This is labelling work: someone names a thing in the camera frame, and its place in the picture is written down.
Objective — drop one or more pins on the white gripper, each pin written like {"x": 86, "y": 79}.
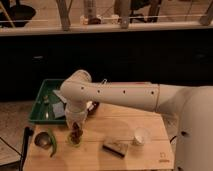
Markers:
{"x": 75, "y": 118}

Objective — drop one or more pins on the bunch of grapes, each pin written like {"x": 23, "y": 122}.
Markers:
{"x": 75, "y": 137}

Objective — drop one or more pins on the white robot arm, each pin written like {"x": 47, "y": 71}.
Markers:
{"x": 193, "y": 105}

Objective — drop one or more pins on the clear plastic cup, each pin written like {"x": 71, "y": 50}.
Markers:
{"x": 141, "y": 136}

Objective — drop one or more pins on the green pepper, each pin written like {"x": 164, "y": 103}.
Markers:
{"x": 54, "y": 143}

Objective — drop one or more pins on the grey cloth in tray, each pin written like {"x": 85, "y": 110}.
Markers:
{"x": 58, "y": 109}

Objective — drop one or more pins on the green plastic tray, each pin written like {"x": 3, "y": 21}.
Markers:
{"x": 42, "y": 110}

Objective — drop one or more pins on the black rectangular block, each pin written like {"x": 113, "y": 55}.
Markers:
{"x": 115, "y": 146}

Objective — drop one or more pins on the white paper in tray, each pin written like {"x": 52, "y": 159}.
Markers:
{"x": 59, "y": 95}

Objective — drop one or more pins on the black pole clamp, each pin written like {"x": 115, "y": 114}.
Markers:
{"x": 28, "y": 132}

